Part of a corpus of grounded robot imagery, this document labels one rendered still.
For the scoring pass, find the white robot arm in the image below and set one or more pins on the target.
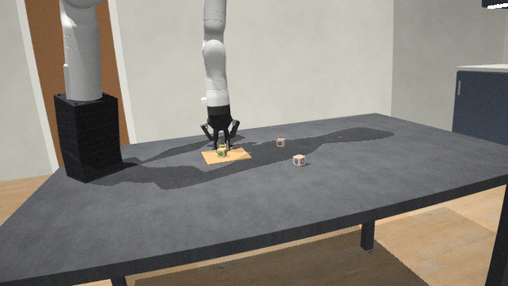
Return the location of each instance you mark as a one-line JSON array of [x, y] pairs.
[[81, 41]]

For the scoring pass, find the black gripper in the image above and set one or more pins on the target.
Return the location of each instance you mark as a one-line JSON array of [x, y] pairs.
[[219, 123]]

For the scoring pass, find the tan square mat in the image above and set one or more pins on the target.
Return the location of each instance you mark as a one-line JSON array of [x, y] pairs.
[[234, 153]]

